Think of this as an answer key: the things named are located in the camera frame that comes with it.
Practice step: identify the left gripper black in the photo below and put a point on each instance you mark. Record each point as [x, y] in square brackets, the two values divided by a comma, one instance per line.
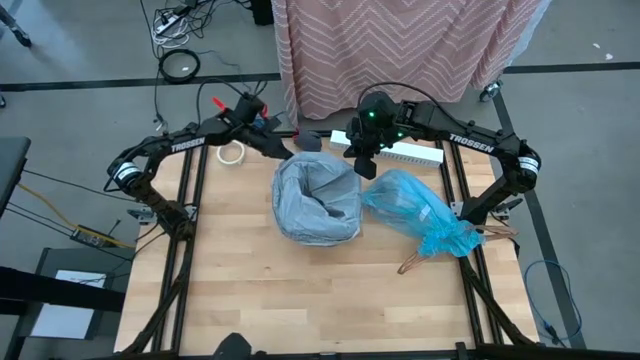
[247, 115]

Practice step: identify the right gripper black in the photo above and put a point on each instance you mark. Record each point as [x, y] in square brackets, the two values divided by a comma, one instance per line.
[372, 137]

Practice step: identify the blue plastic trash bag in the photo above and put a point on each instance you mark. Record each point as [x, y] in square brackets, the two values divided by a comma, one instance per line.
[410, 205]

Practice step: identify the grey plastic trash bag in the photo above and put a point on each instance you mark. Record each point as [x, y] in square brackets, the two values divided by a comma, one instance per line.
[310, 220]

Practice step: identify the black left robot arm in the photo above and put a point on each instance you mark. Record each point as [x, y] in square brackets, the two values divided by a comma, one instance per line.
[187, 146]

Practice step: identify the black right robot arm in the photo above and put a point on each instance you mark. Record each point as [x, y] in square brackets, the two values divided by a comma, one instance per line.
[470, 142]

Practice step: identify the dark grey rounded object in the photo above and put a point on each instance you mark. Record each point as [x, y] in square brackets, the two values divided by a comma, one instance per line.
[307, 141]

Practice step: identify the white tape roll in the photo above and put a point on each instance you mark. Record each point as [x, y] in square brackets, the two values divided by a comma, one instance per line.
[218, 152]

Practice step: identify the pink chevron cloth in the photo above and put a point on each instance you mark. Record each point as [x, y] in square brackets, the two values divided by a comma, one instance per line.
[390, 50]

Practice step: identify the black floor box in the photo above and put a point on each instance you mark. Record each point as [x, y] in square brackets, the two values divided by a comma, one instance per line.
[262, 12]

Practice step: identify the white power strip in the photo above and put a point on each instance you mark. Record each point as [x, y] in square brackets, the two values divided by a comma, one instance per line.
[167, 24]

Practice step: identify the black power box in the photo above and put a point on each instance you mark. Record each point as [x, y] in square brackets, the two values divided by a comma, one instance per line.
[90, 236]

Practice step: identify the grey stand base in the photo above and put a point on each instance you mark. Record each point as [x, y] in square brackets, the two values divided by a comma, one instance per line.
[55, 257]

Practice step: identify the black side table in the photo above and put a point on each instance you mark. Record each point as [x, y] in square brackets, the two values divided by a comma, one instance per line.
[10, 165]

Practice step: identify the black metal bar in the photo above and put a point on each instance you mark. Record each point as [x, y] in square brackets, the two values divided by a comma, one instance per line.
[60, 292]

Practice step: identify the black chair leg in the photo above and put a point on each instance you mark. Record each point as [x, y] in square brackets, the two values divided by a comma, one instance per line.
[17, 32]

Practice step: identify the white paper sheet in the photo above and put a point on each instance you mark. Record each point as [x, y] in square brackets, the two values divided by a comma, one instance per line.
[65, 322]

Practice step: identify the black aluminium frame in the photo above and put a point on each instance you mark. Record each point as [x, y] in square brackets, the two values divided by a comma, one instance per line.
[470, 280]

